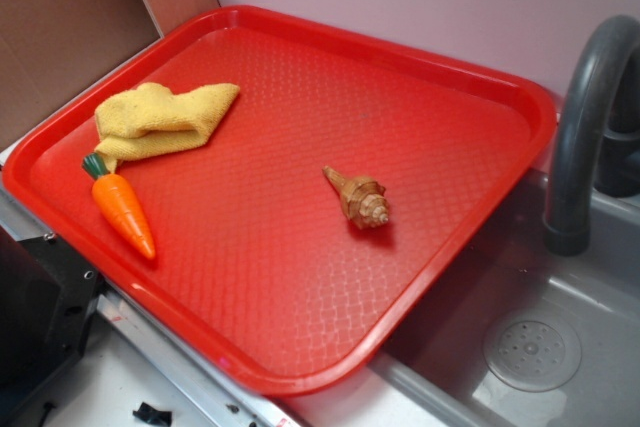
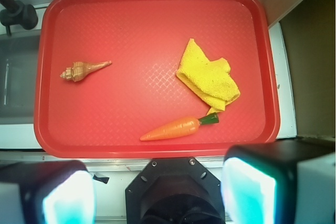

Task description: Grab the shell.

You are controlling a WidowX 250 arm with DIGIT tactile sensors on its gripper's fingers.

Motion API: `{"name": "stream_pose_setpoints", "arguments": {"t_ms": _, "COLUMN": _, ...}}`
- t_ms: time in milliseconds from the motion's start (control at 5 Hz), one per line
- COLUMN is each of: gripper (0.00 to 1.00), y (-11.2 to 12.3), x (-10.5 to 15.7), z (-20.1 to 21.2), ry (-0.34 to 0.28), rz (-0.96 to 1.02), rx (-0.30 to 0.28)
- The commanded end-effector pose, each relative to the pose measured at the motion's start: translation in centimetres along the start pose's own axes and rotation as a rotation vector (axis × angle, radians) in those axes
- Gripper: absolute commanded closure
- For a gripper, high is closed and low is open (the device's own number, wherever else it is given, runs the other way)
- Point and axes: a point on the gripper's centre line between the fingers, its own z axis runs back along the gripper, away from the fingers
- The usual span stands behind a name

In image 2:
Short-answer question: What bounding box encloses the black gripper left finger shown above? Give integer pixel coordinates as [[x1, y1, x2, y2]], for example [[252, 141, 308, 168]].
[[1, 161, 96, 223]]

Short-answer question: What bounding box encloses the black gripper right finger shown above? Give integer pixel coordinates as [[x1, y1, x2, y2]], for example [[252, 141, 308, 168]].
[[221, 138, 335, 223]]

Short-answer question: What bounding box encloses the orange toy carrot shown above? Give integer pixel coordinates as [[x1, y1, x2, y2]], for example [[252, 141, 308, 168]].
[[140, 112, 219, 141]]

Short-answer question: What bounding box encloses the brown spiral seashell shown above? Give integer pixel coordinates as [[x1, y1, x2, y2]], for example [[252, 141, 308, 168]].
[[60, 61, 112, 82]]

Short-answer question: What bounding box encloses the yellow microfiber cloth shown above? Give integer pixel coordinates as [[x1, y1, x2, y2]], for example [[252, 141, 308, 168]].
[[176, 38, 240, 114]]

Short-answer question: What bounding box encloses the red plastic tray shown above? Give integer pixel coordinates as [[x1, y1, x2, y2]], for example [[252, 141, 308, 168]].
[[34, 0, 280, 158]]

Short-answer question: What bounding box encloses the grey sink basin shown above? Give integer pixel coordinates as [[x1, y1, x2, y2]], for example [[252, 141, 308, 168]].
[[1, 35, 40, 124]]

